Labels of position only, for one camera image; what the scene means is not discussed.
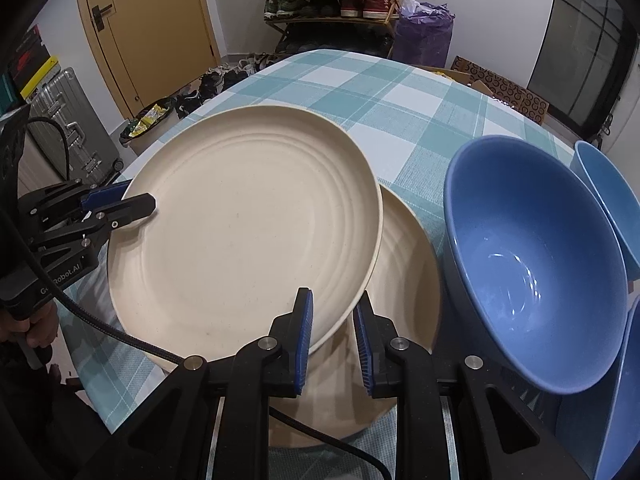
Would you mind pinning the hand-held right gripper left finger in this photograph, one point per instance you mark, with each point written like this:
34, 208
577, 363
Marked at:
302, 340

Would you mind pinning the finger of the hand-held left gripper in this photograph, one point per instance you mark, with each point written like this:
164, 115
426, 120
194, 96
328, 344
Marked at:
107, 195
130, 210

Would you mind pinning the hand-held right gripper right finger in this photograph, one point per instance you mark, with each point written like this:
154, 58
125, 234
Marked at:
362, 350

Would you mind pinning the beige plate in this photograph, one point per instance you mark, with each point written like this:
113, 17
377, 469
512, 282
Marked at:
400, 285
240, 235

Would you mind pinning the dark blue bowl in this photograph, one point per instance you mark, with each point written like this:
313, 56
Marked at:
525, 260

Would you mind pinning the person's left hand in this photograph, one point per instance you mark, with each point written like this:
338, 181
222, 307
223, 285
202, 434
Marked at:
40, 327

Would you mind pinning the silver suitcase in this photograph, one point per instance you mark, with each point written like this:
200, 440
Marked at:
90, 135

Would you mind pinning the trash bin with wrappers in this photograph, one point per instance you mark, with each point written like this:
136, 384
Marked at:
145, 120

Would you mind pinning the black yellow shoe box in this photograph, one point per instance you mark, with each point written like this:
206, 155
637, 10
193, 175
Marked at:
45, 74

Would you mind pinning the teal suitcase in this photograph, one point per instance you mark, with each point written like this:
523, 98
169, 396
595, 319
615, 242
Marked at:
7, 95

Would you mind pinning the pile of dark shoes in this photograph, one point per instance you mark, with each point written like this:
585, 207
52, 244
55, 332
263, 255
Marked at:
215, 82

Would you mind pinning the black red shoe box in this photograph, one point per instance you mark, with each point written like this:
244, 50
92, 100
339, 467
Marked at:
27, 52

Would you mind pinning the wooden door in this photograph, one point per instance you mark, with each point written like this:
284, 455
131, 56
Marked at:
150, 35

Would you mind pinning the teal checkered tablecloth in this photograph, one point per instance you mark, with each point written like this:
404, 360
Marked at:
400, 110

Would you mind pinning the wooden shoe rack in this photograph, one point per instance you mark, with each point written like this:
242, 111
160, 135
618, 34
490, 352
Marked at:
320, 18

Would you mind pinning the light blue bowl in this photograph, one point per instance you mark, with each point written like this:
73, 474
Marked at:
607, 185

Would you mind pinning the patterned cardboard box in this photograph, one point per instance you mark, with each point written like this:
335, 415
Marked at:
505, 87

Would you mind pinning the purple plastic bag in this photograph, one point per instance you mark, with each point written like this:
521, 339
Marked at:
425, 40

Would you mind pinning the stick vacuum cleaner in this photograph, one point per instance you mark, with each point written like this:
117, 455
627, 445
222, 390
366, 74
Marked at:
606, 127

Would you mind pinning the black-framed glass door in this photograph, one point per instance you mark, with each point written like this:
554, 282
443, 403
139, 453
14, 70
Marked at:
575, 60

